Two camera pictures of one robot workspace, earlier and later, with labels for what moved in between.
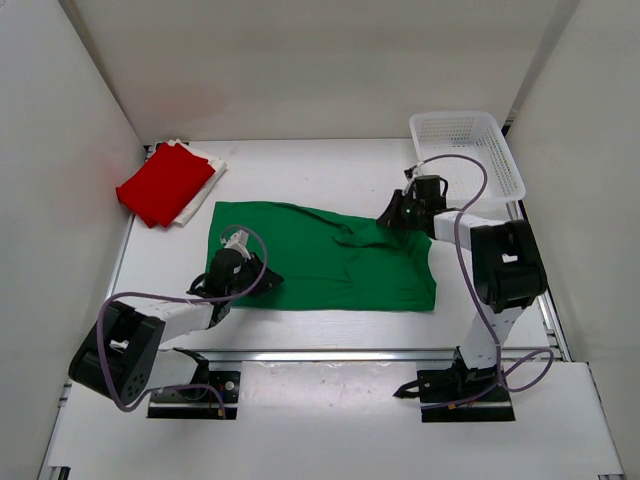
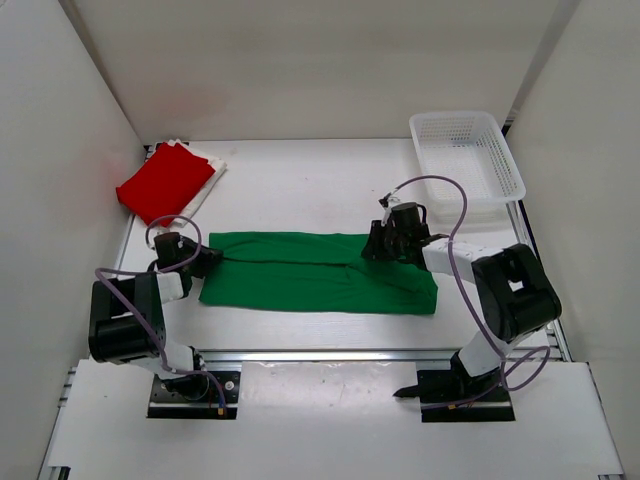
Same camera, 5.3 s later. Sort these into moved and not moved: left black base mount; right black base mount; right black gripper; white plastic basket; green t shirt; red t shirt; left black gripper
Moved: right black gripper; green t shirt; left black gripper
Not moved: left black base mount; white plastic basket; right black base mount; red t shirt
